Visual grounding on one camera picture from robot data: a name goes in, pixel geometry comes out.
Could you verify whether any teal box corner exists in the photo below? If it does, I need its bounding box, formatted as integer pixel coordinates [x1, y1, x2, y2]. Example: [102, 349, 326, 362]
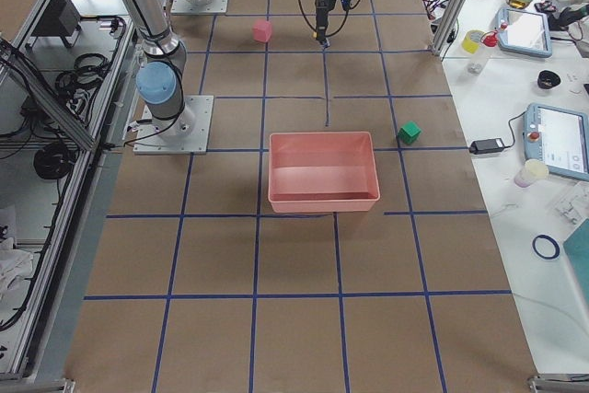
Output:
[563, 219, 589, 300]

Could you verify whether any green cube near bin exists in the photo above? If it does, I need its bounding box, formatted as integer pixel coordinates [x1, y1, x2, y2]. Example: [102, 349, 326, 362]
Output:
[397, 121, 422, 145]

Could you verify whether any white paper cup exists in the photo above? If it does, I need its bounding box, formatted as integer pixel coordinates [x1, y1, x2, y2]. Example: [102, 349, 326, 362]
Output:
[514, 159, 549, 188]

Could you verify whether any pink cube near centre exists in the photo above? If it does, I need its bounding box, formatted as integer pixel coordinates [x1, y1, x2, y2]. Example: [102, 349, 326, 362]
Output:
[252, 19, 272, 43]

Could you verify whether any blue tape ring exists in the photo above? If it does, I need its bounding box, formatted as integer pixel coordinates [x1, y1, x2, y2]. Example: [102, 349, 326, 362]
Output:
[532, 235, 561, 260]

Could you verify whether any yellow tape roll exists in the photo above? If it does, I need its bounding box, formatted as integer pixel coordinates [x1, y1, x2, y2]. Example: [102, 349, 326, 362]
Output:
[461, 29, 485, 54]

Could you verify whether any black power adapter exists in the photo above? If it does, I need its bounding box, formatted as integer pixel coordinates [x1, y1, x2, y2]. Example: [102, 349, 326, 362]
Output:
[468, 138, 506, 155]

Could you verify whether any pink plastic bin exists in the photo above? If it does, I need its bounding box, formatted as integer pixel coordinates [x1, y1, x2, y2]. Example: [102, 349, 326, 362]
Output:
[268, 132, 381, 214]

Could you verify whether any upper teach pendant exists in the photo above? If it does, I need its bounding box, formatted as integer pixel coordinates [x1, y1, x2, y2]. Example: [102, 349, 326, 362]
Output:
[495, 7, 552, 58]

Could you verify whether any lower teach pendant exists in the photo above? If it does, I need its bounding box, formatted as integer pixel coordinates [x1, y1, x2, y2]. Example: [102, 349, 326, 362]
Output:
[523, 103, 588, 181]

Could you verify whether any teach pendant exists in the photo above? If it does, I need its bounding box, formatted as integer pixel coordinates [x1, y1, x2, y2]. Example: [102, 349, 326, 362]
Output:
[523, 103, 588, 181]
[495, 7, 552, 58]

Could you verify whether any red capped squeeze bottle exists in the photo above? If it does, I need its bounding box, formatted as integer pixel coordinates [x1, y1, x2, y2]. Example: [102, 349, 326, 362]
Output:
[467, 21, 508, 75]

